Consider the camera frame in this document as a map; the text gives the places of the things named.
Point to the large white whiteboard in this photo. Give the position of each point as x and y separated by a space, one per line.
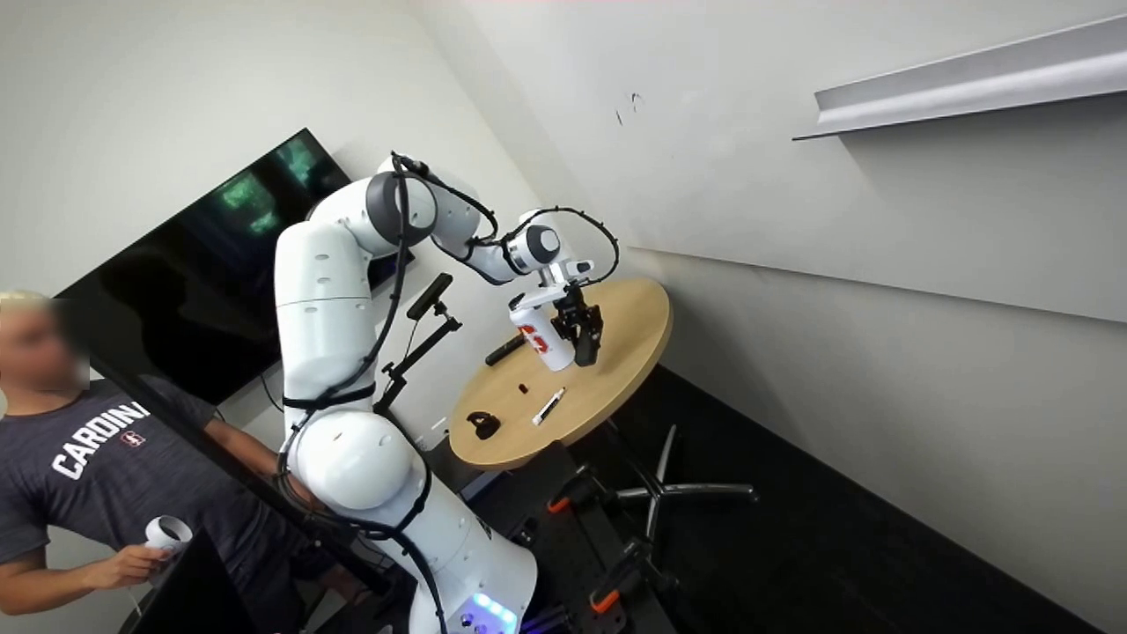
881 212

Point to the black bottle lid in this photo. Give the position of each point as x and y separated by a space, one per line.
484 422

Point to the black dry erase marker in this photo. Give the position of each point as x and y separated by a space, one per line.
549 407

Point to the person in dark shirt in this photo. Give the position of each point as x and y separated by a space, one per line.
107 469

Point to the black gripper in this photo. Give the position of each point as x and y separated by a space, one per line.
573 303

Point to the person right hand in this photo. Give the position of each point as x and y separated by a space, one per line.
134 564

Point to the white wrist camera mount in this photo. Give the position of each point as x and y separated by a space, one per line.
566 271

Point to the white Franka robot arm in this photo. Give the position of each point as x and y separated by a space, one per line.
320 303

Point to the white steel water bottle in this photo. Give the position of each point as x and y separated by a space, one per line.
533 337

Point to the white VR controller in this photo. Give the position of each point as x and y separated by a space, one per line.
168 534

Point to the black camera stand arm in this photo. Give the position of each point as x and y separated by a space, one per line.
421 350

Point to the large black monitor screen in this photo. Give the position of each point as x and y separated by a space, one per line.
179 303

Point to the metal star-shaped table base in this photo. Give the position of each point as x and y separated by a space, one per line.
705 492

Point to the person right forearm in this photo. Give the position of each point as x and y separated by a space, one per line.
46 583

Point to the person left forearm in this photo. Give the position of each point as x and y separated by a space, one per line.
240 449

